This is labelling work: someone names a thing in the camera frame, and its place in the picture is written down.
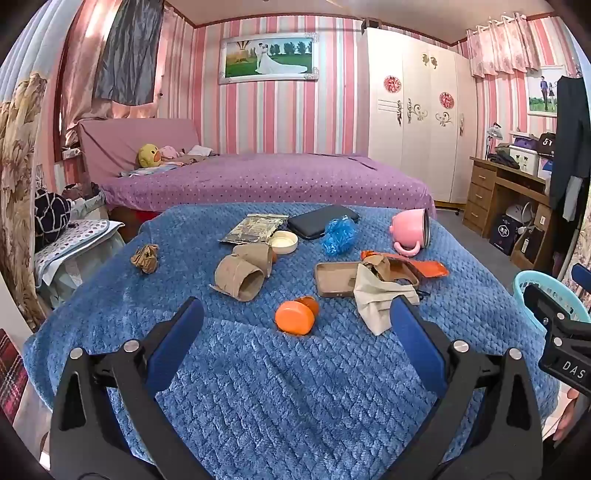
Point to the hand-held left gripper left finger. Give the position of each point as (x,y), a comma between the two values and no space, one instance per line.
(178,341)

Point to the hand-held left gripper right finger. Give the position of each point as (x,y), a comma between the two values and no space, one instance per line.
(415,341)

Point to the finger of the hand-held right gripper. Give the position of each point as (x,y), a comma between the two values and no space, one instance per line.
(545,307)
(582,279)

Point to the light blue plastic basket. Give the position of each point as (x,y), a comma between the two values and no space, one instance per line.
(547,277)

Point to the beige cloth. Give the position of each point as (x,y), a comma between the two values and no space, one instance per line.
(376,304)

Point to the orange snack wrapper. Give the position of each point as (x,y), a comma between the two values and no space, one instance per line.
(431,268)

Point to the cardboard tube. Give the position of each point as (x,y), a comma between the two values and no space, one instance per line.
(231,277)

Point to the small orange plastic cap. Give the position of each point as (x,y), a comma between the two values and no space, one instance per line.
(311,304)

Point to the beige snack packet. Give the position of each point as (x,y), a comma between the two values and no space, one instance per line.
(251,228)

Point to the cream round lid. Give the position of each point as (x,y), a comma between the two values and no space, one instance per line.
(282,242)

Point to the person's right hand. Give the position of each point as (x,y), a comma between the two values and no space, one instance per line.
(569,415)

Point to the dark printed box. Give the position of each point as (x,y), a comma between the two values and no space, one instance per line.
(505,233)

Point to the brown paper scrap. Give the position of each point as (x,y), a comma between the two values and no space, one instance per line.
(378,265)

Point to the crumpled brown paper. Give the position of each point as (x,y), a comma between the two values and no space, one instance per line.
(145,259)

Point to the white fan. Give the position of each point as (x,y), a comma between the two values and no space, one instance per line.
(519,214)

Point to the brown phone case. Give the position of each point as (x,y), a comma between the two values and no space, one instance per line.
(334,279)

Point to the blue quilted blanket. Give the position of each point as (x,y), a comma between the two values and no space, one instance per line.
(277,392)

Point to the pink mug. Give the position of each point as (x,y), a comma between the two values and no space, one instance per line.
(406,228)

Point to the torn cardboard piece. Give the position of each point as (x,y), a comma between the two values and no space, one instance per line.
(258,256)

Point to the mint green cloth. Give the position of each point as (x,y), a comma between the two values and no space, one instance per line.
(69,281)

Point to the crumpled blue plastic bag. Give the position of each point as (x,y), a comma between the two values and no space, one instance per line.
(339,237)

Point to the wooden desk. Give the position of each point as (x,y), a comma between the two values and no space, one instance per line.
(482,194)

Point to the white storage box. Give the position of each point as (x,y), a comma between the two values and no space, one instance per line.
(524,161)

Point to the black cap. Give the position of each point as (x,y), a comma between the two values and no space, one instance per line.
(548,144)

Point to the dark hanging jacket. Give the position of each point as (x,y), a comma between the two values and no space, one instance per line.
(570,138)

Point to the polka dot cushion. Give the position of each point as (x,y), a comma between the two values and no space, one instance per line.
(78,235)

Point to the purple bag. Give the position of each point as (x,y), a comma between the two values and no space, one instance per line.
(526,140)

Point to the black phone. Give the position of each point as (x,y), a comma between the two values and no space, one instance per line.
(323,220)

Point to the red plaid cloth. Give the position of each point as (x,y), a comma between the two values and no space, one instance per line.
(11,374)

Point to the desk lamp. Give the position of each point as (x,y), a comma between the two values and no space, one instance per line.
(494,134)

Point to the navy patterned pillow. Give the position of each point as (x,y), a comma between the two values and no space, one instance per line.
(51,217)

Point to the yellow duck plush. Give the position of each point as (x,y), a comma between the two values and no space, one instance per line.
(148,156)

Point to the purple dotted bed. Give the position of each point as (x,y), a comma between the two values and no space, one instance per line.
(277,180)

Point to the pink cloth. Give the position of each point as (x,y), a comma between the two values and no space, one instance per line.
(170,151)

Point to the white cloth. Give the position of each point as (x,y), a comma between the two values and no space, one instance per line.
(201,150)

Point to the white wardrobe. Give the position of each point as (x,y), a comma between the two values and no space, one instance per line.
(415,138)

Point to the pink padded headboard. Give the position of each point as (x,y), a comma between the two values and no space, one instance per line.
(120,143)

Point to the white power strip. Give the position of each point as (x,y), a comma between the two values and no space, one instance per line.
(71,153)

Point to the pink floral valance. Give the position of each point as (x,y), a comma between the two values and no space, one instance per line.
(503,44)

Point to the pink satin curtain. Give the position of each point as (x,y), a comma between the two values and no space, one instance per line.
(78,83)

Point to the grey hanging cloth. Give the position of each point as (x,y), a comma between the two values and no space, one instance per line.
(129,50)

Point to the framed wedding photo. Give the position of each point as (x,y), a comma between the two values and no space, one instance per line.
(268,57)

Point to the wall photo of couple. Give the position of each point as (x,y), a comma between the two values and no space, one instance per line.
(542,94)

